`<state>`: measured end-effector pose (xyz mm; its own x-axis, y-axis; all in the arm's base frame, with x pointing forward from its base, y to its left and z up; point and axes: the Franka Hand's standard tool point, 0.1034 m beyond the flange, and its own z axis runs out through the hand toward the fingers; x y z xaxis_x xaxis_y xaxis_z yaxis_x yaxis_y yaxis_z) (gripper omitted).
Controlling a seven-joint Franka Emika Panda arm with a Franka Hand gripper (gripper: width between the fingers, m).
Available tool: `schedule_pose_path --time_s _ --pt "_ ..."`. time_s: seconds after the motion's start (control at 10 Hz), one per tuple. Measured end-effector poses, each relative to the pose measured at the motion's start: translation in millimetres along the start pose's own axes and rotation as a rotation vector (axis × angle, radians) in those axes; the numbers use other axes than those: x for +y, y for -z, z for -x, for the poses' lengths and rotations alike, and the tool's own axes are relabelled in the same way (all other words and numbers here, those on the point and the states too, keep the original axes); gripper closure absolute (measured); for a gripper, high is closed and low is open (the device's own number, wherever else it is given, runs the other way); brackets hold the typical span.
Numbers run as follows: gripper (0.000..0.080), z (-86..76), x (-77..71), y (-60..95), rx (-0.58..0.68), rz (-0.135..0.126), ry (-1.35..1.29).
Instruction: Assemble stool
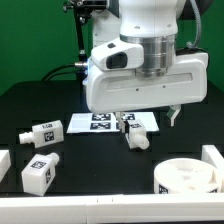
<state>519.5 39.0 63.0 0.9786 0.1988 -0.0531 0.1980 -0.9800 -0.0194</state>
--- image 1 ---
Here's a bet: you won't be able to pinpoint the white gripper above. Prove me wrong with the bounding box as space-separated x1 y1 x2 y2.
86 52 208 133

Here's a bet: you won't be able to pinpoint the white round stool seat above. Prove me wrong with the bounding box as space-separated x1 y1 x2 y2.
154 158 222 194

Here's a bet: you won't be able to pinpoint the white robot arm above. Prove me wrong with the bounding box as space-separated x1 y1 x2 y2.
86 0 208 130

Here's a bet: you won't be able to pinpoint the white paper marker sheet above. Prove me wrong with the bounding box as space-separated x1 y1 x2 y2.
67 112 159 133

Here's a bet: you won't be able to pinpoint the white left block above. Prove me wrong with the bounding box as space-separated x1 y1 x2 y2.
0 150 11 182

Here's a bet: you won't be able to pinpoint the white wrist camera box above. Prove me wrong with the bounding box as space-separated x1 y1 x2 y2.
91 39 144 71

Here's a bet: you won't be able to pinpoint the white right rail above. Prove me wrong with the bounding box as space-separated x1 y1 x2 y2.
201 145 224 193

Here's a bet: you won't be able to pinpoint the white rail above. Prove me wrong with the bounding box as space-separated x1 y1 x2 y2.
201 145 224 193
0 193 224 224

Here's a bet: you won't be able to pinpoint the grey braided cable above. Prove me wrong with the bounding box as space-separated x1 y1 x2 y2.
186 0 203 49

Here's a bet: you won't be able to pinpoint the black cables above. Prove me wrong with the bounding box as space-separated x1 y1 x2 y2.
41 63 86 82

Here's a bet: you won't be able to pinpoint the white front rail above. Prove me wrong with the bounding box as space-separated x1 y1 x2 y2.
0 193 224 224

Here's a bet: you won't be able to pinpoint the black camera stand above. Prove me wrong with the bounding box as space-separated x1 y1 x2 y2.
63 0 107 81

